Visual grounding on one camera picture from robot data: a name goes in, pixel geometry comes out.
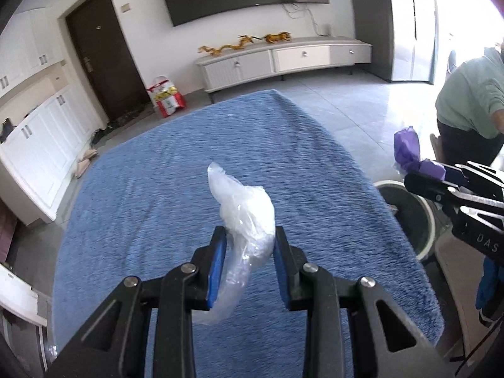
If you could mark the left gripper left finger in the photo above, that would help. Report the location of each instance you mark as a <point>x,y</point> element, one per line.
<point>147,322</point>

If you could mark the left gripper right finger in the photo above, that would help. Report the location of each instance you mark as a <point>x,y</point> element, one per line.
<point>351,324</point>

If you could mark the purple wrapper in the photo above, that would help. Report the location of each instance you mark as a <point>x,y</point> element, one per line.
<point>408,158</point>

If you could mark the clear plastic bag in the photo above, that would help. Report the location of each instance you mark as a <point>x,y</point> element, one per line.
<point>248,215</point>

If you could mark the white round trash bin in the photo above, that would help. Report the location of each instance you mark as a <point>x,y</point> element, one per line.
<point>413,213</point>

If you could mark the person in green shirt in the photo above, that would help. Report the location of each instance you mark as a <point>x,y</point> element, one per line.
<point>470,110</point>

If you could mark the blue shaggy rug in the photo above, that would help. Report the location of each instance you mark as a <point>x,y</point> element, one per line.
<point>146,206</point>

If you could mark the beige slipper pair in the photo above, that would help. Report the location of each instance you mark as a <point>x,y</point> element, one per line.
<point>89,155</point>

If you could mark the grey refrigerator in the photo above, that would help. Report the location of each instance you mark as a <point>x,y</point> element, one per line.
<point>403,35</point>

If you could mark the dark shoes by door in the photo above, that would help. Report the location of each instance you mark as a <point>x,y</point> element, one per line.
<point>125,120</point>

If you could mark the white shoe cabinet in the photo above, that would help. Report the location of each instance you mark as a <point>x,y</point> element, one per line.
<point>54,119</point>

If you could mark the black bag on shelf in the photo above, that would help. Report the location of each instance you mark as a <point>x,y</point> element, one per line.
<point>7,129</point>

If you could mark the red white gift bag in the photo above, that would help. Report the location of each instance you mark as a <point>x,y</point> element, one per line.
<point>165,97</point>

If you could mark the golden tiger figurine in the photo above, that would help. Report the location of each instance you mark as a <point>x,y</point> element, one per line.
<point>283,36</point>

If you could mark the golden dragon figurine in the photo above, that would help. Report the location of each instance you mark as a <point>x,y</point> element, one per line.
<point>243,42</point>

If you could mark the white TV cabinet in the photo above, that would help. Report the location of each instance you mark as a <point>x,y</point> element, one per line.
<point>267,60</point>

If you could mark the dark brown entrance door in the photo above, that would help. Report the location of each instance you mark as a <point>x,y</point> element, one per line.
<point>106,59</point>

